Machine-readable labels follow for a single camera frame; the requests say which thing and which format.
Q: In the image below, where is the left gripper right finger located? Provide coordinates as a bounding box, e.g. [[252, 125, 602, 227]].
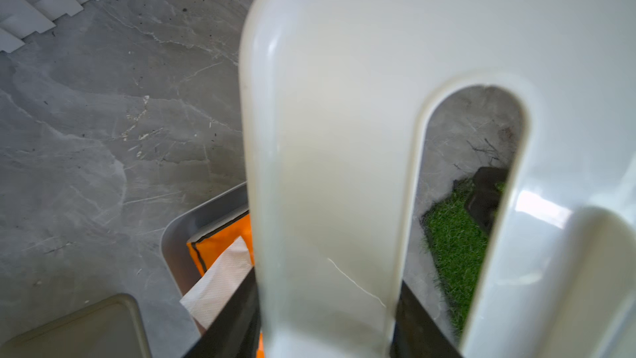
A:
[[389, 282, 461, 358]]

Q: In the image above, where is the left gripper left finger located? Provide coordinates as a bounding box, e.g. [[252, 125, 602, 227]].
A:
[[184, 268, 261, 358]]

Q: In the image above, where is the orange tissue box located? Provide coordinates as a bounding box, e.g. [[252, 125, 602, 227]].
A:
[[181, 214, 265, 357]]

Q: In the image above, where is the beige tissue box lid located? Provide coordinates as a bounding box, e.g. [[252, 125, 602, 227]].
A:
[[1, 293, 152, 357]]

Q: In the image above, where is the grey plastic bin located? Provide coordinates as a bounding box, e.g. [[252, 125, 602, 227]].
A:
[[160, 182, 248, 295]]

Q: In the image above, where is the white tissue box lid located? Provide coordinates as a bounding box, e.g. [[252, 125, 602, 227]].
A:
[[239, 0, 635, 357]]

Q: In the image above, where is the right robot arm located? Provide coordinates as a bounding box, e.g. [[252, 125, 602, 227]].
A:
[[465, 167, 508, 236]]

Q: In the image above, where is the green artificial grass mat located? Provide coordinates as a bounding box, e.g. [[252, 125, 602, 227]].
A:
[[420, 178, 488, 337]]

